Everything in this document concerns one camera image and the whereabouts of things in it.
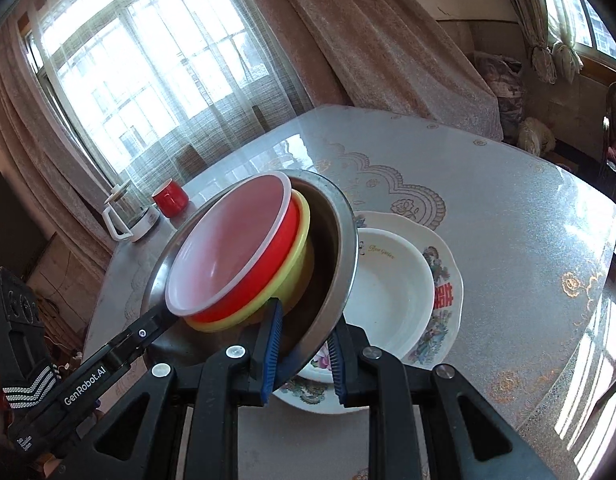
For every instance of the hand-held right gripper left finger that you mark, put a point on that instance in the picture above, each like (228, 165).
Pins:
(273, 345)

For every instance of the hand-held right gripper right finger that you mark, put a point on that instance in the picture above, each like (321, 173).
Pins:
(336, 360)

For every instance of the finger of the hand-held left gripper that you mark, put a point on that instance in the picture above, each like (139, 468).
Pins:
(143, 332)

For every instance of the yellow plastic bowl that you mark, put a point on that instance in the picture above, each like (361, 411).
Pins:
(298, 280)

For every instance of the plain white deep plate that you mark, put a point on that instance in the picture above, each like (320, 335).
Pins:
(388, 300)

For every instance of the large stainless steel bowl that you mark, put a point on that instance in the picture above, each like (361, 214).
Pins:
(323, 280)

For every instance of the red bowl white inside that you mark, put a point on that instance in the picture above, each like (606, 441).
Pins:
(223, 260)

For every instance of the white floral print plate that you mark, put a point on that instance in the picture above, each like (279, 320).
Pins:
(445, 280)

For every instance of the person's left forearm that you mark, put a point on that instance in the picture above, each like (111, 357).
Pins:
(30, 385)

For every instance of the red cup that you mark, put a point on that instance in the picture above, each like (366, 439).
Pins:
(170, 200)

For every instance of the black television screen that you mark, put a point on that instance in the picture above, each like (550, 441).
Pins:
(8, 230)

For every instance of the brown chair back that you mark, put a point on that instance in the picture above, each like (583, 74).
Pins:
(187, 160)

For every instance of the narrow beige curtain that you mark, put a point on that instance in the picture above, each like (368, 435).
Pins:
(38, 160)

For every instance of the sheer white curtain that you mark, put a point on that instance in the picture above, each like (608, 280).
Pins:
(213, 125)

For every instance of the large white framed window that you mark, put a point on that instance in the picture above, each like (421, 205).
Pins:
(153, 60)

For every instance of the cream plastic bag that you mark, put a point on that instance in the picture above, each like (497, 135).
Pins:
(535, 135)

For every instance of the floral fabric bundle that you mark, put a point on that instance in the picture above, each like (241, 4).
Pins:
(503, 90)

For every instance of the wide beige curtain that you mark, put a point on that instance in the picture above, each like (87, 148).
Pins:
(388, 35)

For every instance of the tied beige curtain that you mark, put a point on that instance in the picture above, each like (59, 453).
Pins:
(553, 55)

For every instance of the small side window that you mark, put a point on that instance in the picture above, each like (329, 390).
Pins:
(598, 25)

